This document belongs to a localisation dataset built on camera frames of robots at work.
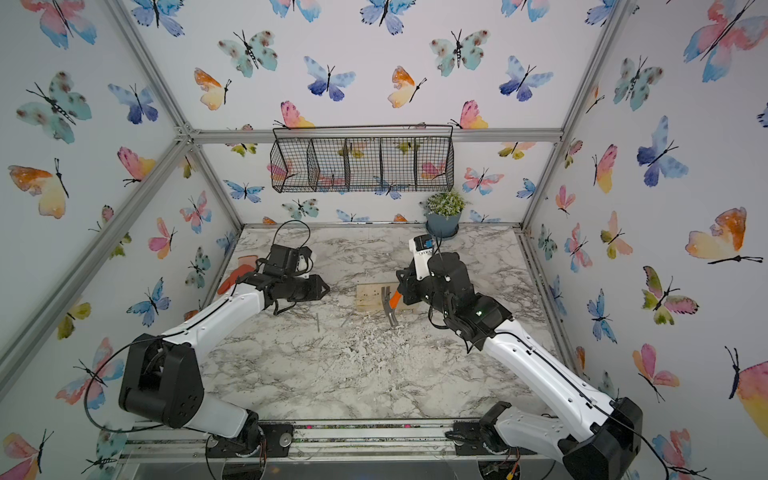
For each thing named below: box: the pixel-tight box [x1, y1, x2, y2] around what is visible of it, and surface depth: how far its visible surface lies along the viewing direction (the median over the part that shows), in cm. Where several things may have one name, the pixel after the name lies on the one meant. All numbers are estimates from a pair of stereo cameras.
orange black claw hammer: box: [381, 286, 403, 327], surface depth 81 cm
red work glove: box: [217, 255, 258, 295], surface depth 110 cm
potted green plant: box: [426, 191, 465, 240], surface depth 109 cm
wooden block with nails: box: [356, 282, 397, 312], surface depth 98 cm
